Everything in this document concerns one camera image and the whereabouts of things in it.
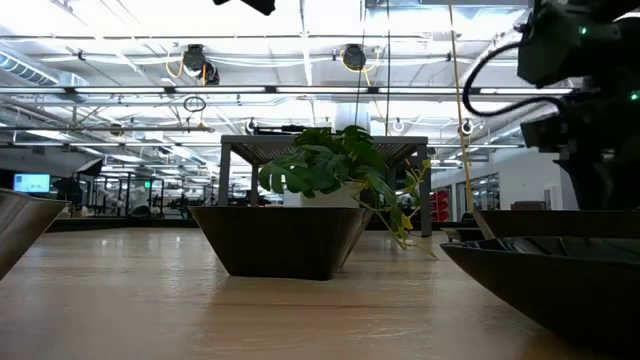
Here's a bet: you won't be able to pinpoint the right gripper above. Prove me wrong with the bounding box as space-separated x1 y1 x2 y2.
519 94 640 211

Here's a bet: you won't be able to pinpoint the black wavy square plate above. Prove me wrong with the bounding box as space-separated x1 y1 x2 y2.
471 209 640 240
188 206 375 281

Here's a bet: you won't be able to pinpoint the black leaf shaped plate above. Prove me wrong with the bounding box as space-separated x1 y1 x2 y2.
0 188 70 281
439 236 640 354

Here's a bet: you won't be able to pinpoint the green plant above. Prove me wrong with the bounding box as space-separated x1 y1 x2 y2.
257 124 439 261

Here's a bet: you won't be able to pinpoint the long ceiling light strip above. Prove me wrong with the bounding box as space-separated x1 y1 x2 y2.
0 85 576 96

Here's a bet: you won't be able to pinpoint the red storage bins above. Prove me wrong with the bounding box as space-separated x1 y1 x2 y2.
430 188 450 223

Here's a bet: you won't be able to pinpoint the grey perforated metal shelf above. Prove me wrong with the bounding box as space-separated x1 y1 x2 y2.
216 133 434 239

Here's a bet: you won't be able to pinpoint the blue lit monitor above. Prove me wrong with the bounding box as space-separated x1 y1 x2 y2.
12 173 52 194

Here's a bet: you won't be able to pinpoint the black ceiling cord reel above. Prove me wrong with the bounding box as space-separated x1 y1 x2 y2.
181 43 221 86
341 43 368 72

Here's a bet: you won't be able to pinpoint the thin black hanging cable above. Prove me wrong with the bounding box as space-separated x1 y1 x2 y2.
353 0 366 126

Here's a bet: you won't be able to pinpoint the yellow hanging cable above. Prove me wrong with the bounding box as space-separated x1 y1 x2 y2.
446 0 475 215

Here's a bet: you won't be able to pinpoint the silver ventilation duct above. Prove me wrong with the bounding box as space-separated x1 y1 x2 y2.
0 49 61 87

